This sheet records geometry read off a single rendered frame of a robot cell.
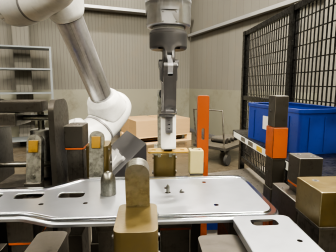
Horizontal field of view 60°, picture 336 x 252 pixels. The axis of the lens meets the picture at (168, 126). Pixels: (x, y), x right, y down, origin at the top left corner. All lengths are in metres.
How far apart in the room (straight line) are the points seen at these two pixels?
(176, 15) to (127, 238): 0.39
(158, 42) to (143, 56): 6.66
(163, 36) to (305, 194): 0.38
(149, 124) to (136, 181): 5.47
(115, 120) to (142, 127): 4.50
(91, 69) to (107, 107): 0.19
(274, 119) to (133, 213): 0.49
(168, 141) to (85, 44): 0.68
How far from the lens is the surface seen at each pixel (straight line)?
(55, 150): 0.79
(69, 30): 1.15
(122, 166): 1.27
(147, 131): 5.90
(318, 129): 0.93
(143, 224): 0.41
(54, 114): 0.78
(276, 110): 0.81
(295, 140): 0.91
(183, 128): 6.30
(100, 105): 1.32
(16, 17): 0.98
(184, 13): 0.58
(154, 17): 0.57
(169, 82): 0.54
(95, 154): 0.77
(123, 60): 7.09
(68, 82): 6.87
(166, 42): 0.57
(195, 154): 0.73
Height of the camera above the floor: 1.23
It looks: 8 degrees down
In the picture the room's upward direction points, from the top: straight up
